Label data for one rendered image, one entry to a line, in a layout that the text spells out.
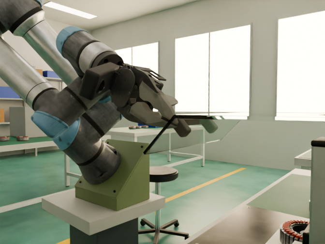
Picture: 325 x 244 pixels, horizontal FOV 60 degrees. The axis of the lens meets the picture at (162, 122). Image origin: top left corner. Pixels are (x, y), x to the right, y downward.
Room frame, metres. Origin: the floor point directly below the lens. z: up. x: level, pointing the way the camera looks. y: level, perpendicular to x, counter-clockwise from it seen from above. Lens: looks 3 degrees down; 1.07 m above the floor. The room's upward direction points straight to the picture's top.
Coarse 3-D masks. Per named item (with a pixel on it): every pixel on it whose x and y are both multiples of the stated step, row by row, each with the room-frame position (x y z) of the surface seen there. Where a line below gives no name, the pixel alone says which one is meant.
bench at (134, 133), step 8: (112, 128) 4.45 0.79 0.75; (120, 128) 4.45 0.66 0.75; (128, 128) 4.45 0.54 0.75; (136, 128) 4.45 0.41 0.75; (144, 128) 4.45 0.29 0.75; (152, 128) 4.45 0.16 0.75; (160, 128) 4.45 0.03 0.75; (128, 136) 3.73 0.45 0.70; (136, 136) 3.69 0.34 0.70; (168, 152) 5.59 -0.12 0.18; (176, 152) 5.48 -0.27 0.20; (168, 160) 5.59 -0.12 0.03; (184, 160) 4.66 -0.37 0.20; (192, 160) 4.83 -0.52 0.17
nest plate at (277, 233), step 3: (276, 231) 0.65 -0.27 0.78; (279, 231) 0.65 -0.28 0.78; (276, 234) 0.64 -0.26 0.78; (279, 234) 0.64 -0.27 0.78; (273, 237) 0.62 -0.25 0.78; (276, 237) 0.62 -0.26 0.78; (279, 237) 0.62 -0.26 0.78; (270, 240) 0.61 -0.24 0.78; (273, 240) 0.61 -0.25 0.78; (276, 240) 0.61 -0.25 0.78; (279, 240) 0.61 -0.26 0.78; (267, 243) 0.59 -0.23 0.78; (270, 243) 0.59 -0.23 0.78; (273, 243) 0.59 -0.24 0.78; (276, 243) 0.59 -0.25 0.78; (279, 243) 0.59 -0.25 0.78
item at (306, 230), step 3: (309, 225) 0.36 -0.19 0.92; (306, 228) 0.35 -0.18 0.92; (309, 228) 0.35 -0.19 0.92; (306, 231) 0.34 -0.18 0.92; (303, 234) 0.34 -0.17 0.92; (306, 234) 0.34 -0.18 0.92; (303, 237) 0.34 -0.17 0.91; (306, 237) 0.34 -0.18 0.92; (303, 240) 0.34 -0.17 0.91; (306, 240) 0.34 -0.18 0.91; (294, 243) 0.39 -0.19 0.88; (297, 243) 0.39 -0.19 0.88; (300, 243) 0.39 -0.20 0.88; (303, 243) 0.34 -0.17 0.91; (306, 243) 0.34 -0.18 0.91
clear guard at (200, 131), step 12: (180, 120) 0.39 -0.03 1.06; (192, 120) 0.42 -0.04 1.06; (204, 120) 0.45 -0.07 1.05; (216, 120) 0.48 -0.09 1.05; (228, 120) 0.52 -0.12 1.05; (252, 120) 0.31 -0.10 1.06; (264, 120) 0.30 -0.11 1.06; (276, 120) 0.29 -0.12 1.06; (288, 120) 0.29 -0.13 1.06; (300, 120) 0.28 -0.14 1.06; (312, 120) 0.27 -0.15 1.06; (324, 120) 0.27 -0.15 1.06; (168, 132) 0.40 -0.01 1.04; (180, 132) 0.42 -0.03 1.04; (192, 132) 0.46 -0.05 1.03; (204, 132) 0.49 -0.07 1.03; (216, 132) 0.53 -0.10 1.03; (228, 132) 0.58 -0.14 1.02; (156, 144) 0.41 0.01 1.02; (168, 144) 0.43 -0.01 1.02; (180, 144) 0.47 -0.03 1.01; (192, 144) 0.50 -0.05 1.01
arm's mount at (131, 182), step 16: (112, 144) 1.09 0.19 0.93; (128, 144) 1.04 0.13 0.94; (144, 144) 1.00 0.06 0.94; (128, 160) 0.98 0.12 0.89; (144, 160) 0.98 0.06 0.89; (112, 176) 0.95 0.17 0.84; (128, 176) 0.92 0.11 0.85; (144, 176) 0.98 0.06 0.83; (80, 192) 0.99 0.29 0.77; (96, 192) 0.93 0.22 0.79; (112, 192) 0.90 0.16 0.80; (128, 192) 0.91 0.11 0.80; (144, 192) 0.97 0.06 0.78; (112, 208) 0.89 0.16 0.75
